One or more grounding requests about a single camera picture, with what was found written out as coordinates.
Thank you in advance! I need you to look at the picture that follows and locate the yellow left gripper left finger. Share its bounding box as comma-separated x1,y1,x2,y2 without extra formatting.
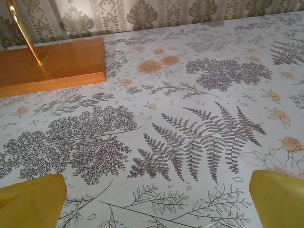
0,173,67,228

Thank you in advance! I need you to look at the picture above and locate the floral print tablecloth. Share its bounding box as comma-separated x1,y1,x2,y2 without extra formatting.
0,10,304,228

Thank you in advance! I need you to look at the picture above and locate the orange wooden stand base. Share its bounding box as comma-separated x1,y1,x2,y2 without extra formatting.
0,37,106,98

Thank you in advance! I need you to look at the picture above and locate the gold wire glass stand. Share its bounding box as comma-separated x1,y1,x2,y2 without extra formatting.
6,0,45,67

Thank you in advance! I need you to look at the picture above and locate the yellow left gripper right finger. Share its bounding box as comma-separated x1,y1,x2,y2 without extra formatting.
249,169,304,228

